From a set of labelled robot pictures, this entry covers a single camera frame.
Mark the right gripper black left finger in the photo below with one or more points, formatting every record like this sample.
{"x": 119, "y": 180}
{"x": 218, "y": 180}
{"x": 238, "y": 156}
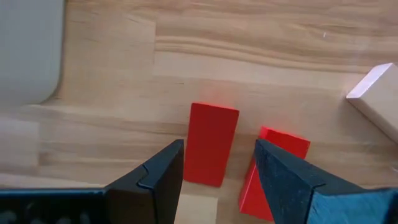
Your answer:
{"x": 155, "y": 186}

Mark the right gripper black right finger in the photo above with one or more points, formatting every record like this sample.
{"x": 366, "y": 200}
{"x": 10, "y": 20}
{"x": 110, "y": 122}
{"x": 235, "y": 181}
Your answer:
{"x": 289, "y": 186}

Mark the red wooden rectangular block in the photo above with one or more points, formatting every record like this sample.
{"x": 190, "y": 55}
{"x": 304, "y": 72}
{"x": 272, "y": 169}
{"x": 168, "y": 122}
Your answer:
{"x": 289, "y": 143}
{"x": 211, "y": 143}

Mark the small natural wooden block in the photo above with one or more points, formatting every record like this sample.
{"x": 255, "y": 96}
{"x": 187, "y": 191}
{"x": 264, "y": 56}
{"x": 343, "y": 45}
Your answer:
{"x": 379, "y": 99}

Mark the small off-white plastic bin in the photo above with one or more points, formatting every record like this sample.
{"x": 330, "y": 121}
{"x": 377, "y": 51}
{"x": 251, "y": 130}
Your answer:
{"x": 28, "y": 46}

